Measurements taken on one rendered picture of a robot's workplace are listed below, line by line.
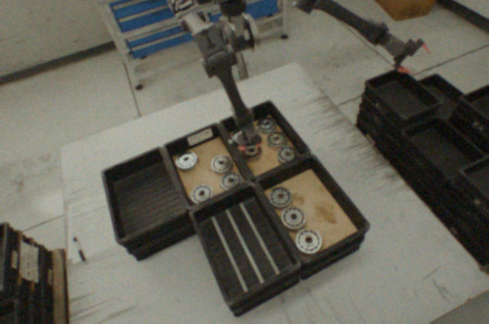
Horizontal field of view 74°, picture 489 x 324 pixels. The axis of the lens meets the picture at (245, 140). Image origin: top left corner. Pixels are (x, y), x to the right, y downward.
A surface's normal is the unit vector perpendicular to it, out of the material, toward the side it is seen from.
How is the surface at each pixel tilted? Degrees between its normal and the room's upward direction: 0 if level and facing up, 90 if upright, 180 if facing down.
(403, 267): 0
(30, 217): 0
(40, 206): 0
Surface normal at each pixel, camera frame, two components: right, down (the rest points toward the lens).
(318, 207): -0.11, -0.62
